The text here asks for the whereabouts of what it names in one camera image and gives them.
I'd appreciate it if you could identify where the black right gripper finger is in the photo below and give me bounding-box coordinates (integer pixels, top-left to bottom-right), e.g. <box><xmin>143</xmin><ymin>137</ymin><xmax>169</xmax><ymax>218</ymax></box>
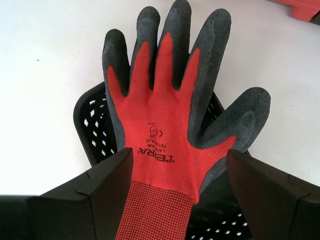
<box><xmin>225</xmin><ymin>149</ymin><xmax>320</xmax><ymax>240</ymax></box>
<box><xmin>0</xmin><ymin>147</ymin><xmax>134</xmax><ymax>240</ymax></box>

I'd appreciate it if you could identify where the red grey work glove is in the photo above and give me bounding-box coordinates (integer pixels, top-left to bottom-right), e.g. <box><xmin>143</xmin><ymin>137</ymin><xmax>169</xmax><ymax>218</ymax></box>
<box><xmin>101</xmin><ymin>0</ymin><xmax>272</xmax><ymax>240</ymax></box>

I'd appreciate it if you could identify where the black perforated plastic basket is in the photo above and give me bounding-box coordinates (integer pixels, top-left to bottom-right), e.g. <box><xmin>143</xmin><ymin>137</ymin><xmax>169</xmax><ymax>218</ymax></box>
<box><xmin>73</xmin><ymin>81</ymin><xmax>254</xmax><ymax>240</ymax></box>

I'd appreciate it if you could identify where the red plastic tool case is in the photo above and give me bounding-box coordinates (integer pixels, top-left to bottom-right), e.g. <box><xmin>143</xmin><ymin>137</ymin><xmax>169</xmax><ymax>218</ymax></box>
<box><xmin>268</xmin><ymin>0</ymin><xmax>320</xmax><ymax>26</ymax></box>

